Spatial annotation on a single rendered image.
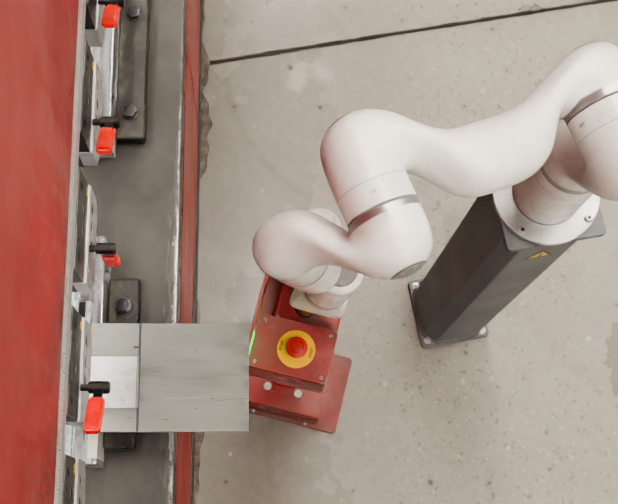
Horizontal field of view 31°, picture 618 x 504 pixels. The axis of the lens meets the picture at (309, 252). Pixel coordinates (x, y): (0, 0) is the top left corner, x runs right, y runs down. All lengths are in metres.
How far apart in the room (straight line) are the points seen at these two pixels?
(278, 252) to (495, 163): 0.31
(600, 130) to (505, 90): 1.57
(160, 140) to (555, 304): 1.32
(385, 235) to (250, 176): 1.61
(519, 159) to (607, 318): 1.56
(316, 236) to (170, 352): 0.49
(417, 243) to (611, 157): 0.33
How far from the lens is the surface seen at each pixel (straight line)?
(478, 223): 2.12
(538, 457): 2.92
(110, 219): 2.04
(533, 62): 3.20
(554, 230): 1.95
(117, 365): 1.85
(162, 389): 1.84
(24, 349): 1.23
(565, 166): 1.70
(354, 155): 1.41
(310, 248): 1.44
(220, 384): 1.83
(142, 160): 2.07
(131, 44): 2.13
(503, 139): 1.49
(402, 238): 1.39
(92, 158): 1.70
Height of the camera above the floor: 2.82
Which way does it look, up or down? 75 degrees down
